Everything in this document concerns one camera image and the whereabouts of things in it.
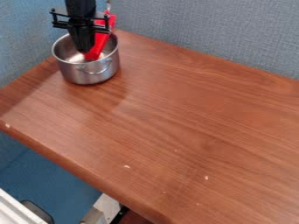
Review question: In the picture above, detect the metal pot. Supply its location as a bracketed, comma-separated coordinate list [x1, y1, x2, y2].
[50, 34, 120, 85]

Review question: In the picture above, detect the white appliance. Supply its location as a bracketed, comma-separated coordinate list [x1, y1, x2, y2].
[0, 188, 48, 224]

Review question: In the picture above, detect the red plastic block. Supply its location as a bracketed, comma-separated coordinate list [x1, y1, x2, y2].
[84, 10, 117, 60]

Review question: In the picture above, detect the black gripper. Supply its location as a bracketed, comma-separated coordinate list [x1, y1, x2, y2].
[50, 0, 109, 53]

